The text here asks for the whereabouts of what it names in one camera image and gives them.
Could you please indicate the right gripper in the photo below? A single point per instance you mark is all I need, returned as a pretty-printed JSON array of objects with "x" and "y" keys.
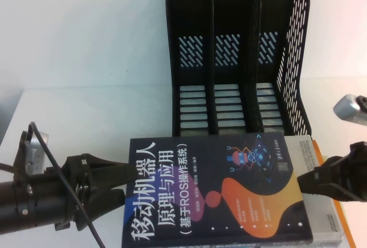
[{"x": 359, "y": 167}]

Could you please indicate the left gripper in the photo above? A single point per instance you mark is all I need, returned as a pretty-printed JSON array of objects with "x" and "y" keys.
[{"x": 74, "y": 187}]

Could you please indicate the dark robot textbook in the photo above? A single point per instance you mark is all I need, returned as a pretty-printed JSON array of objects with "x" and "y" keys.
[{"x": 200, "y": 196}]

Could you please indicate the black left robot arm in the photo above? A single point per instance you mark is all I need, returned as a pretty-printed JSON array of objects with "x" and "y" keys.
[{"x": 25, "y": 202}]

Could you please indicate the pale yellow book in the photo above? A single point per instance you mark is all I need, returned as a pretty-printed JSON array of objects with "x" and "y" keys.
[{"x": 324, "y": 159}]

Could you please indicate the orange book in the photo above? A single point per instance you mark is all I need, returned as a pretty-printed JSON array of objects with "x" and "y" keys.
[{"x": 341, "y": 225}]

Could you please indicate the grey and blue book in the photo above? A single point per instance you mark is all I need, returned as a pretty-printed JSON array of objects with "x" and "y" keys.
[{"x": 304, "y": 150}]

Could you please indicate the black plastic book stand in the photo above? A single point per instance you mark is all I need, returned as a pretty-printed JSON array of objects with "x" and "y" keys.
[{"x": 232, "y": 12}]

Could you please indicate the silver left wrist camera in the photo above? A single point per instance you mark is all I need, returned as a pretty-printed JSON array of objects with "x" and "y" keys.
[{"x": 37, "y": 153}]

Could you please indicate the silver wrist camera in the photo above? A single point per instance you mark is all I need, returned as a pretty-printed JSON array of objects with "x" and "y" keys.
[
  {"x": 348, "y": 110},
  {"x": 37, "y": 153}
]

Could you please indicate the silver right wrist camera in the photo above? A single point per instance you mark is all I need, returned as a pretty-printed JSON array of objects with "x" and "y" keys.
[{"x": 348, "y": 110}]

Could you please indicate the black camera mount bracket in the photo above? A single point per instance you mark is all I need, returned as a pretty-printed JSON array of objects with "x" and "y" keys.
[{"x": 20, "y": 156}]

